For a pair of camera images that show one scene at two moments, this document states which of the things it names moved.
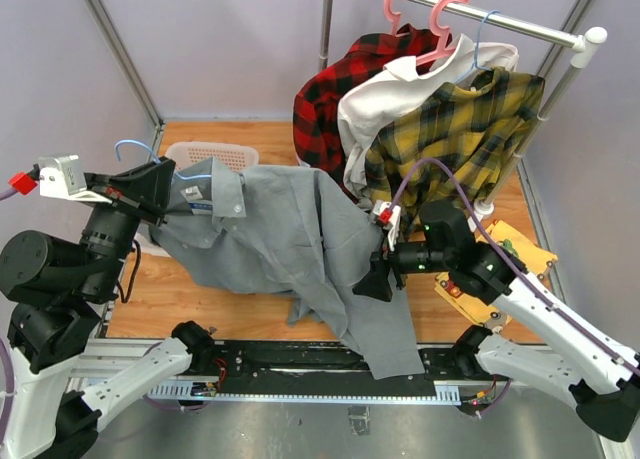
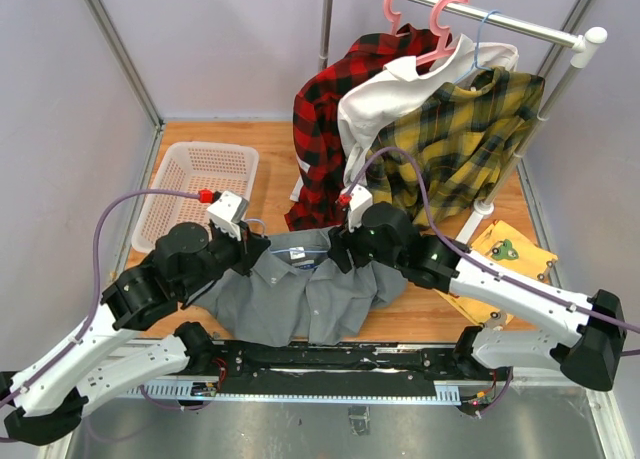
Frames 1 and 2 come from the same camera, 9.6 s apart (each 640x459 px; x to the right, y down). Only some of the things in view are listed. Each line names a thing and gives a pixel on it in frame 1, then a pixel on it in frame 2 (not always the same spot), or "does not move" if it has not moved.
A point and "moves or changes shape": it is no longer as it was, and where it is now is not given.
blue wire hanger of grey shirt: x=155 y=157 -> x=286 y=250
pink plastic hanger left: x=395 y=17 does not move
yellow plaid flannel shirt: x=452 y=146 does not move
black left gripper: x=143 y=190 -> x=250 y=248
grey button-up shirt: x=291 y=233 moves or changes shape
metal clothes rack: x=587 y=43 does not move
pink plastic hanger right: x=443 y=32 does not move
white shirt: x=378 y=94 does not move
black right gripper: x=375 y=282 -> x=338 y=249
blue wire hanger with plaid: x=476 y=54 does not move
